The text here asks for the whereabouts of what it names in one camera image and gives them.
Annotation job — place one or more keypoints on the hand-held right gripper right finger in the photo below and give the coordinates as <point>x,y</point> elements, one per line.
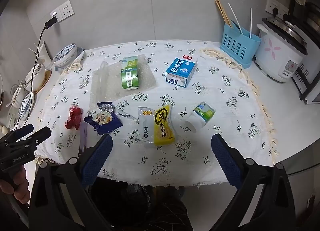
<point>225,161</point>

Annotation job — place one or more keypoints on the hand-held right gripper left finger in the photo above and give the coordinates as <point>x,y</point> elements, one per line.
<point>98,158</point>

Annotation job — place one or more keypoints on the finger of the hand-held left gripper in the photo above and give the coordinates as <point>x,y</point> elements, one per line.
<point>23,130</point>
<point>37,137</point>

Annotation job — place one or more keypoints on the clear bubble wrap sheet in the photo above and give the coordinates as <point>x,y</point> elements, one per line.
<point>147,76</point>

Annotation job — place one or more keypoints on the blue milk carton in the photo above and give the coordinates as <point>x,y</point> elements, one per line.
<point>178,68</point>

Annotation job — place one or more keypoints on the person's left hand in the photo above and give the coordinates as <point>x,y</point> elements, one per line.
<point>17,187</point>

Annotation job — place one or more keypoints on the blue cookie wrapper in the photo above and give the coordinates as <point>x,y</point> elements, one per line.
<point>103,122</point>

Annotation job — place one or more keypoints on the red mesh net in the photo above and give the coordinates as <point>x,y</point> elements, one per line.
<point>73,118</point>

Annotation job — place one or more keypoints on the white bottle green label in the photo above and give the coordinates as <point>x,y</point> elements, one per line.
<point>200,118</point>

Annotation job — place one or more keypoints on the clear torn wrapper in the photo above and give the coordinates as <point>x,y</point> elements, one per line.
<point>126,115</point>

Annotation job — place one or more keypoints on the plain white bowl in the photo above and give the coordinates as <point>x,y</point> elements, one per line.
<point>33,78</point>

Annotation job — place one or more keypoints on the white clear snack packet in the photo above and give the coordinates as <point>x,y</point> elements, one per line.
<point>146,131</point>

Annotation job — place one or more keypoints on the yellow snack packet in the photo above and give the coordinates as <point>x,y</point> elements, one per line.
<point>163,126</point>

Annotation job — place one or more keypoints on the crumpled silver wrapper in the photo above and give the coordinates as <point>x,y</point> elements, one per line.
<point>84,82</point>

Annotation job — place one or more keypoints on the dark leaf patterned cloth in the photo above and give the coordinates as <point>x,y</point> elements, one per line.
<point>172,213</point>

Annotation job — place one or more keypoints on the white floral tablecloth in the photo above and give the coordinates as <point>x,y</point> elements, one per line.
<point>200,91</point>

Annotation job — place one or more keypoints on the white paper container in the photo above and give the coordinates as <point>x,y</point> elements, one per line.
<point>43,53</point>

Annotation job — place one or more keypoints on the blue patterned white bowl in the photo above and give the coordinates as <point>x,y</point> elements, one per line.
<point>63,54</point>

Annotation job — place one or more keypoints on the green medicine box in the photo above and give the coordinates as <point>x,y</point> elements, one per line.
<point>130,71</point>

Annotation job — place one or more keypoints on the blue patterned small dish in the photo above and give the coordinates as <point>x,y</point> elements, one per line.
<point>80,52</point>

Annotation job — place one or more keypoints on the black charger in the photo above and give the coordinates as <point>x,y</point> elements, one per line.
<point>50,22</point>

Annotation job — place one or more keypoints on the white oven appliance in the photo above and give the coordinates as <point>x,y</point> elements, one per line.
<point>308,86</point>

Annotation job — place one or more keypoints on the blue plastic utensil holder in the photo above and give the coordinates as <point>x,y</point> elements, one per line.
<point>237,43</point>

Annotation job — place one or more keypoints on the white rice cooker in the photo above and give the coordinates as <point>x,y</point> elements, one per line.
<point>275,48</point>

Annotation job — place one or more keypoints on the white plastic straw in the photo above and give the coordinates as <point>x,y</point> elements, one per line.
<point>251,23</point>
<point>235,18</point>

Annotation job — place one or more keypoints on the wooden chopstick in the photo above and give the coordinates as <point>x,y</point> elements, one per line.
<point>224,12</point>
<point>221,12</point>

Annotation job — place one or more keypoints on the black power plug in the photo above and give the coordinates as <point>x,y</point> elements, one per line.
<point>276,11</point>

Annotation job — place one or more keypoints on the white wall socket panel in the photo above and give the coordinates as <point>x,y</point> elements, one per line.
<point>65,9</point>

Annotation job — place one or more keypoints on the white wall socket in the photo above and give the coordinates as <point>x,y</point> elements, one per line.
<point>271,2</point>

